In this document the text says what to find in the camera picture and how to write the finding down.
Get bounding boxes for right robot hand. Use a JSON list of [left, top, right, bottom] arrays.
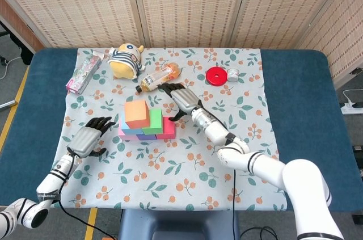
[[158, 82, 204, 123]]

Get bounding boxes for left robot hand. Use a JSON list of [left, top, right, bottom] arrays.
[[67, 116, 116, 159]]

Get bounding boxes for crimson foam cube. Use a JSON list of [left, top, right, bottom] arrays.
[[155, 116, 176, 140]]

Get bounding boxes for green foam cube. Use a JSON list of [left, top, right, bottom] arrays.
[[141, 108, 164, 136]]

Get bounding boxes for pink foam cube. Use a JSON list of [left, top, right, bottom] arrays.
[[118, 122, 140, 141]]

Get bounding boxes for light blue foam cube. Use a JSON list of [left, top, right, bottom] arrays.
[[121, 113, 144, 136]]

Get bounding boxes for orange foam cube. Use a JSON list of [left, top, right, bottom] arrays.
[[124, 99, 151, 129]]

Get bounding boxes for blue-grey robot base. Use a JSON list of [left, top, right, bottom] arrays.
[[117, 210, 240, 240]]

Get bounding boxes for orange drink plastic bottle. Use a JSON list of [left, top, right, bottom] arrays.
[[135, 62, 183, 93]]

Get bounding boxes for red disc with hole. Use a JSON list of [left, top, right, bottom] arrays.
[[205, 66, 228, 85]]

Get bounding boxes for small white jar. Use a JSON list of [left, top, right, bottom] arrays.
[[226, 68, 240, 83]]

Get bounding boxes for teal felt table cover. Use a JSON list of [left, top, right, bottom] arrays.
[[0, 48, 355, 214]]

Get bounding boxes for floral tissue pack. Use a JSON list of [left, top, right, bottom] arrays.
[[65, 52, 104, 95]]

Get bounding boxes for yellow plush toy striped shirt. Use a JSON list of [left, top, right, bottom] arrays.
[[107, 43, 146, 81]]

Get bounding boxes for floral print tablecloth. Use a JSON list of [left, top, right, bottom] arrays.
[[41, 48, 287, 212]]

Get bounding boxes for yellow floor tape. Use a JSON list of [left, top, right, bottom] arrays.
[[85, 208, 98, 240], [0, 65, 31, 150]]

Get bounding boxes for bamboo folding screen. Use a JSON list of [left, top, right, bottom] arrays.
[[0, 0, 363, 82]]

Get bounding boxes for person leg black trousers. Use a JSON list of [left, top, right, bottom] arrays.
[[0, 21, 33, 65]]

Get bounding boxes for white power strip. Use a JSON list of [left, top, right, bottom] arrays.
[[340, 102, 363, 115]]

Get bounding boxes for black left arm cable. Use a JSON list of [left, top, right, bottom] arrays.
[[58, 151, 114, 240]]

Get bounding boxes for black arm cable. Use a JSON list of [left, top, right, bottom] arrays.
[[231, 167, 238, 240], [58, 151, 114, 240]]

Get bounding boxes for thin white floor cable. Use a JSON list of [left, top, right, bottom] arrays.
[[0, 56, 23, 79]]

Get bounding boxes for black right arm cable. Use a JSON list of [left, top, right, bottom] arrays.
[[231, 167, 238, 240]]

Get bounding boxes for black floor cable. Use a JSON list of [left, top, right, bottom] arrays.
[[240, 226, 278, 240]]

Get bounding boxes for white power cable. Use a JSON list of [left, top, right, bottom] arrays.
[[342, 89, 363, 105]]

